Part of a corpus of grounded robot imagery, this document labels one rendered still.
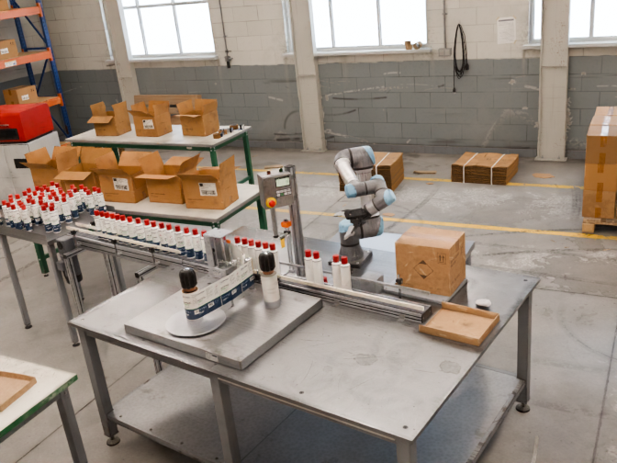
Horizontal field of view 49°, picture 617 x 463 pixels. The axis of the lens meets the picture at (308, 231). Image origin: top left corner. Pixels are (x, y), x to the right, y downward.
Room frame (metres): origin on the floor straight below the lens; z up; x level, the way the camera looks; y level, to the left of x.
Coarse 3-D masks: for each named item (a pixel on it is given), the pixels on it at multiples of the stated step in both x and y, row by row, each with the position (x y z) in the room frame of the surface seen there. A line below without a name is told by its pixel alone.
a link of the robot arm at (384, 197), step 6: (378, 192) 3.41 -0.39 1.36; (384, 192) 3.39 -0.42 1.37; (390, 192) 3.38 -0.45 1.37; (378, 198) 3.38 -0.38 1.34; (384, 198) 3.36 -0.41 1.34; (390, 198) 3.36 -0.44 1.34; (378, 204) 3.37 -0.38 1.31; (384, 204) 3.36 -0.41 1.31; (390, 204) 3.38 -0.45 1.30; (378, 210) 3.38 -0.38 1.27
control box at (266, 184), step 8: (264, 176) 3.54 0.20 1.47; (272, 176) 3.55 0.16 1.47; (280, 176) 3.56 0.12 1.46; (264, 184) 3.53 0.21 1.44; (272, 184) 3.54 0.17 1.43; (264, 192) 3.53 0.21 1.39; (272, 192) 3.54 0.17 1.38; (264, 200) 3.54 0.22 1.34; (280, 200) 3.56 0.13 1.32; (288, 200) 3.57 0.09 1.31; (264, 208) 3.54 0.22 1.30; (272, 208) 3.54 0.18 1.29
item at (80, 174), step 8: (88, 152) 6.08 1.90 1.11; (96, 152) 6.05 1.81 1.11; (104, 152) 6.01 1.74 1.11; (88, 160) 6.07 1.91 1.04; (72, 168) 5.96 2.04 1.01; (80, 168) 6.06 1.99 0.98; (88, 168) 6.06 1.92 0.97; (56, 176) 5.76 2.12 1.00; (64, 176) 5.73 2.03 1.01; (72, 176) 5.70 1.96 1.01; (80, 176) 5.66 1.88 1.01; (88, 176) 5.74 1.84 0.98; (96, 176) 5.72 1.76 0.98; (72, 184) 5.82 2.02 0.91; (80, 184) 5.78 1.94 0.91; (88, 184) 5.75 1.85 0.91; (96, 184) 5.72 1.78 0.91
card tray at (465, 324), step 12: (444, 312) 3.00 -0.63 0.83; (456, 312) 2.99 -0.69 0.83; (468, 312) 2.97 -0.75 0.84; (480, 312) 2.93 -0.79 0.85; (492, 312) 2.89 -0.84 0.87; (420, 324) 2.85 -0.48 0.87; (432, 324) 2.90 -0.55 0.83; (444, 324) 2.89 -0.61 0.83; (456, 324) 2.88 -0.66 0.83; (468, 324) 2.86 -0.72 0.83; (480, 324) 2.85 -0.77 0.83; (492, 324) 2.80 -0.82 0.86; (444, 336) 2.77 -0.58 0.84; (456, 336) 2.74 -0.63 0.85; (468, 336) 2.70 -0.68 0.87; (480, 336) 2.69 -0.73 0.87
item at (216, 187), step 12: (204, 168) 5.44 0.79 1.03; (216, 168) 5.40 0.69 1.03; (228, 168) 5.19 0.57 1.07; (192, 180) 5.16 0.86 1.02; (204, 180) 5.12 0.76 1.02; (216, 180) 5.07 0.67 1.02; (228, 180) 5.19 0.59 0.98; (192, 192) 5.17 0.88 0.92; (204, 192) 5.13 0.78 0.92; (216, 192) 5.08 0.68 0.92; (228, 192) 5.17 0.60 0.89; (192, 204) 5.18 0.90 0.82; (204, 204) 5.13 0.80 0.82; (216, 204) 5.09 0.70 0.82; (228, 204) 5.14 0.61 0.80
